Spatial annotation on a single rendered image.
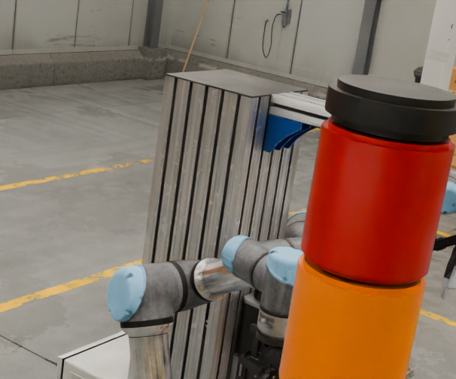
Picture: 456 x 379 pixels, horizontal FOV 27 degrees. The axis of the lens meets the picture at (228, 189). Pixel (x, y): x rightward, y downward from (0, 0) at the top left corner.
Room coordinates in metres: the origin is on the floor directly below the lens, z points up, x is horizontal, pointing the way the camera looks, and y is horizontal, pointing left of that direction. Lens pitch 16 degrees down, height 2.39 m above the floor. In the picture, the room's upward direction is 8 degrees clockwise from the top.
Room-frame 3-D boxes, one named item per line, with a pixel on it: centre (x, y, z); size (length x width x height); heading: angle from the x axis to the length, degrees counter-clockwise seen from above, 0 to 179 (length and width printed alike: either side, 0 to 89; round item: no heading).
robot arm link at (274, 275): (1.58, -0.12, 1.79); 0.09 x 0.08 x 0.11; 38
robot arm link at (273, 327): (1.58, -0.12, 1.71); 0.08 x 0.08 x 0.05
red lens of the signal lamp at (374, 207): (0.35, -0.06, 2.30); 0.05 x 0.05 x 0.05
